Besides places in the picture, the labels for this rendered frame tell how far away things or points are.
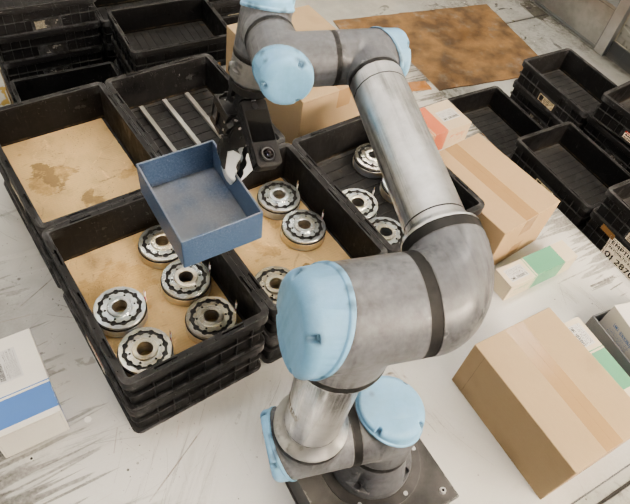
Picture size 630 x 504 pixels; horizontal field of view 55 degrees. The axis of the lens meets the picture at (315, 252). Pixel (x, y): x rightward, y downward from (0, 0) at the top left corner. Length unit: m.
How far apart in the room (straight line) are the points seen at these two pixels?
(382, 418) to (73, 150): 1.03
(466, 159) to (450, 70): 1.97
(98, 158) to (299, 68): 0.87
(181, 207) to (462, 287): 0.65
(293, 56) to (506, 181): 0.97
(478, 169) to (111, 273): 0.96
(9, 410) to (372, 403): 0.68
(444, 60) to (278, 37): 2.89
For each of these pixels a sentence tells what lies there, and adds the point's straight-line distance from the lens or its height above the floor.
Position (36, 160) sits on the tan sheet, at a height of 0.83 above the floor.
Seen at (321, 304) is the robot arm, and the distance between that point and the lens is 0.58.
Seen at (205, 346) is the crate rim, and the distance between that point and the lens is 1.13.
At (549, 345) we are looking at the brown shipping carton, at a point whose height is 0.86.
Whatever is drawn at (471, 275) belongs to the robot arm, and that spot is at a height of 1.44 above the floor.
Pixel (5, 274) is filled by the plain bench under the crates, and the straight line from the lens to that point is 1.58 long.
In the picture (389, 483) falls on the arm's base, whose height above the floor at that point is 0.85.
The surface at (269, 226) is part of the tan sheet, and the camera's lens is 1.43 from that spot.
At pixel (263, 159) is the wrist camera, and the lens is 0.97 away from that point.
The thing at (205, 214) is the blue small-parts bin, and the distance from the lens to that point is 1.12.
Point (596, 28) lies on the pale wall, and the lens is 4.32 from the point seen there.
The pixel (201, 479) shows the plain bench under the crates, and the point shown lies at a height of 0.70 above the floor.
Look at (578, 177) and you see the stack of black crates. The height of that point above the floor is 0.38.
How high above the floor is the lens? 1.91
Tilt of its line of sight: 51 degrees down
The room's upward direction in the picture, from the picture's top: 12 degrees clockwise
